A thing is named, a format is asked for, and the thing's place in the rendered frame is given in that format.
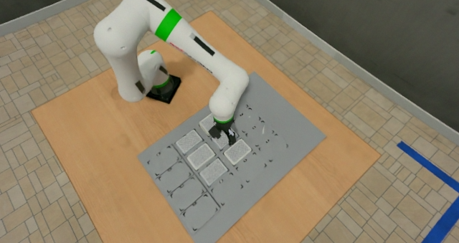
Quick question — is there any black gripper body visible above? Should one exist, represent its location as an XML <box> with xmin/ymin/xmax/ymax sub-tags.
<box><xmin>217</xmin><ymin>125</ymin><xmax>231</xmax><ymax>132</ymax></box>

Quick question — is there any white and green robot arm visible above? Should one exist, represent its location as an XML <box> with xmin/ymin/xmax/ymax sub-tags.
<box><xmin>94</xmin><ymin>0</ymin><xmax>249</xmax><ymax>139</ymax></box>

